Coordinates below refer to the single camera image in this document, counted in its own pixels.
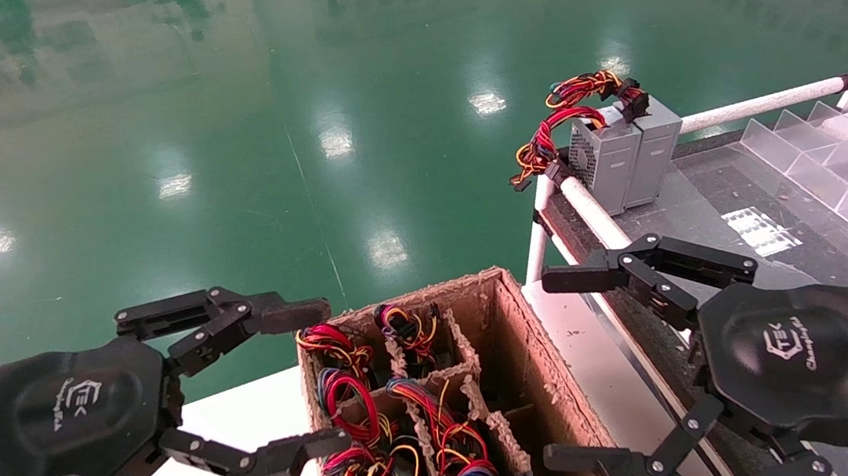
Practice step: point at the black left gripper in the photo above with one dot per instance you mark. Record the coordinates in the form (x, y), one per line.
(72, 417)

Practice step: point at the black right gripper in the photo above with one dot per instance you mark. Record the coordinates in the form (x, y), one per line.
(799, 356)

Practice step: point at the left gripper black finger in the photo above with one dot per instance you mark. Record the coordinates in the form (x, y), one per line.
(286, 312)

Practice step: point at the brown cardboard box with dividers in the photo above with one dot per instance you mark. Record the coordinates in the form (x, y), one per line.
(540, 368)

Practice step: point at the white pipe leg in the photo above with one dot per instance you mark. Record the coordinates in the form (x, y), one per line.
(539, 242)

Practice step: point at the clear acrylic divider tray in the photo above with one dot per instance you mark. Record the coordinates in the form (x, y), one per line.
(840, 147)

